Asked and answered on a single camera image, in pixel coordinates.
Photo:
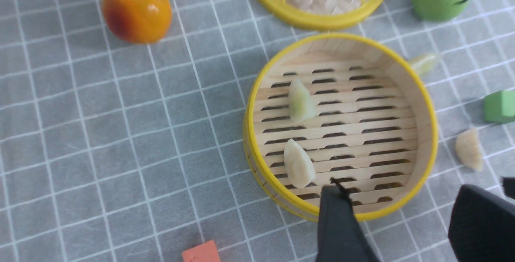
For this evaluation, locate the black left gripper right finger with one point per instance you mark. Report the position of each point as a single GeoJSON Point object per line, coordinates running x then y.
{"type": "Point", "coordinates": [482, 226]}

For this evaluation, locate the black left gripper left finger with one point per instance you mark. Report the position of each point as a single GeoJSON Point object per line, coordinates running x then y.
{"type": "Point", "coordinates": [339, 235]}

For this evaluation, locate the white dumpling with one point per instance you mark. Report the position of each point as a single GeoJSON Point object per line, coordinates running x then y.
{"type": "Point", "coordinates": [468, 149]}
{"type": "Point", "coordinates": [298, 165]}

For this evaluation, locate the pale green dumpling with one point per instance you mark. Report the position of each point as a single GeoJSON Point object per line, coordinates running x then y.
{"type": "Point", "coordinates": [424, 63]}
{"type": "Point", "coordinates": [301, 106]}

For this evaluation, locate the yellow bamboo steamer tray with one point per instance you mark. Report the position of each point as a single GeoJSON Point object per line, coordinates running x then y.
{"type": "Point", "coordinates": [376, 130]}

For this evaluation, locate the green foam cube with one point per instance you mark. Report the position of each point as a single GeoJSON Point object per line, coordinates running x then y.
{"type": "Point", "coordinates": [499, 107]}

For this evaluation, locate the orange foam cube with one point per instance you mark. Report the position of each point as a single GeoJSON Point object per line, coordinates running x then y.
{"type": "Point", "coordinates": [205, 252]}

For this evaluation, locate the grey checkered tablecloth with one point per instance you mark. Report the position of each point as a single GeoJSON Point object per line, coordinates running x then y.
{"type": "Point", "coordinates": [112, 151]}

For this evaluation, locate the orange toy pear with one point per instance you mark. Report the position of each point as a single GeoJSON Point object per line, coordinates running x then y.
{"type": "Point", "coordinates": [138, 21]}

